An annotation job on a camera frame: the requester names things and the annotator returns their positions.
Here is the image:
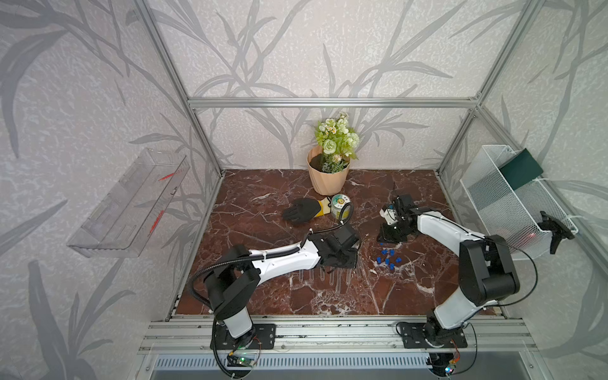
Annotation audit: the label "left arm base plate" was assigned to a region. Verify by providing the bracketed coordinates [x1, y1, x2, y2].
[210, 324, 276, 351]

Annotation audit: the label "black work glove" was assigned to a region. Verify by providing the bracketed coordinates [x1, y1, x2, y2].
[282, 198, 331, 225]

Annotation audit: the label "green yellow labelled round tin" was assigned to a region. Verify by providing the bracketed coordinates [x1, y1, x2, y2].
[330, 194, 351, 220]

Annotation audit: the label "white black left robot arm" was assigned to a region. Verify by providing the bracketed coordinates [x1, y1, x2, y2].
[192, 225, 360, 340]

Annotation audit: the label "white wire mesh basket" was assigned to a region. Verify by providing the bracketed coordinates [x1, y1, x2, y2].
[460, 145, 579, 261]

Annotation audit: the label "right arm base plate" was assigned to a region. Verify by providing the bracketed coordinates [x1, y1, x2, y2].
[396, 321, 469, 349]

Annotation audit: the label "beige ribbed flower pot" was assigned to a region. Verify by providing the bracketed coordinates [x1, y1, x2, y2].
[307, 146, 350, 196]

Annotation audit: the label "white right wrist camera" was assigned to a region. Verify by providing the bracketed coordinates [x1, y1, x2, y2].
[379, 205, 400, 226]

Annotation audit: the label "black corrugated cable conduit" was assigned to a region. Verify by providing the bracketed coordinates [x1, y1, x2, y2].
[186, 244, 305, 310]

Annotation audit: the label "green white artificial flowers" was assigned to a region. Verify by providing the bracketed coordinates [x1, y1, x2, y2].
[315, 112, 360, 174]

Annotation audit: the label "clear plastic wall shelf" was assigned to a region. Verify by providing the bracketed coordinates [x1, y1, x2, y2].
[67, 148, 190, 258]

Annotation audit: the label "aluminium frame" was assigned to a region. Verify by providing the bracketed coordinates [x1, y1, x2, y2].
[152, 1, 607, 358]

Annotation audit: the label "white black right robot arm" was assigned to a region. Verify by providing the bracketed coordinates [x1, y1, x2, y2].
[378, 195, 520, 330]

